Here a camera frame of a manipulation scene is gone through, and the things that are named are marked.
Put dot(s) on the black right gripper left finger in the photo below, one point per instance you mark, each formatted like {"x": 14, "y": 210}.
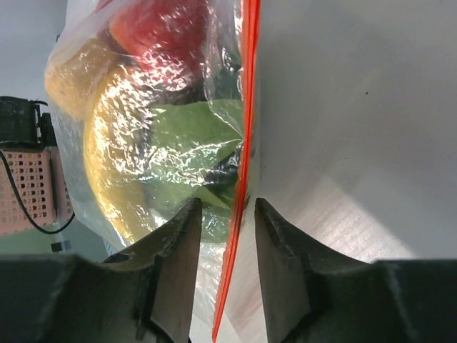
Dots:
{"x": 144, "y": 293}

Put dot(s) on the clear zip top bag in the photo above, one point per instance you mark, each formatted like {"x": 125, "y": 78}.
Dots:
{"x": 228, "y": 71}

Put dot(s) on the pink perforated basket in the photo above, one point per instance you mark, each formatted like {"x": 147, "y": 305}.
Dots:
{"x": 33, "y": 185}

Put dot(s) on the green fake leafy vegetable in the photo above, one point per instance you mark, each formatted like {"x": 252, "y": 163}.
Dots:
{"x": 198, "y": 148}

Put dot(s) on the orange fake fruit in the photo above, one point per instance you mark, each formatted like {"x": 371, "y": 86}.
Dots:
{"x": 72, "y": 74}

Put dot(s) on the yellow fake banana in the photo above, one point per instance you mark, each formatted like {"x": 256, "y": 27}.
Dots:
{"x": 118, "y": 149}

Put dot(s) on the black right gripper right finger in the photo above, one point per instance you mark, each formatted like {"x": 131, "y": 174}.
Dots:
{"x": 312, "y": 293}

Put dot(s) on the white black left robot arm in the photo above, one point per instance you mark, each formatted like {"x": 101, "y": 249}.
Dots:
{"x": 24, "y": 127}

